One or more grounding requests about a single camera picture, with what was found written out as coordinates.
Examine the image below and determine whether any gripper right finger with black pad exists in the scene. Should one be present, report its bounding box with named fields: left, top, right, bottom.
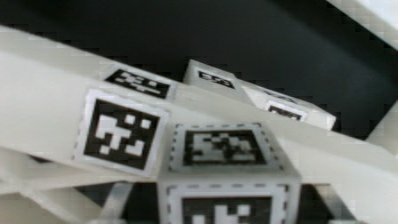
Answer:
left=315, top=184, right=359, bottom=224

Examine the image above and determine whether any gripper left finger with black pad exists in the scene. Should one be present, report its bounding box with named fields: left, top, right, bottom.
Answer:
left=88, top=182, right=134, bottom=224

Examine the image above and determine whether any white tagged cube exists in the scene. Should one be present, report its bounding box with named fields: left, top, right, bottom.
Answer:
left=159, top=122, right=301, bottom=224

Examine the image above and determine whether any white chair back frame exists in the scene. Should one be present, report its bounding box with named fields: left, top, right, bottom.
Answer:
left=0, top=26, right=398, bottom=224

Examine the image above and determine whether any white chair leg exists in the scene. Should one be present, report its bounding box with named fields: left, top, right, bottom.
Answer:
left=184, top=60, right=251, bottom=103
left=242, top=81, right=336, bottom=130

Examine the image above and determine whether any white U-shaped fence wall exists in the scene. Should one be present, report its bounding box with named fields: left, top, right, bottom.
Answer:
left=326, top=0, right=398, bottom=50

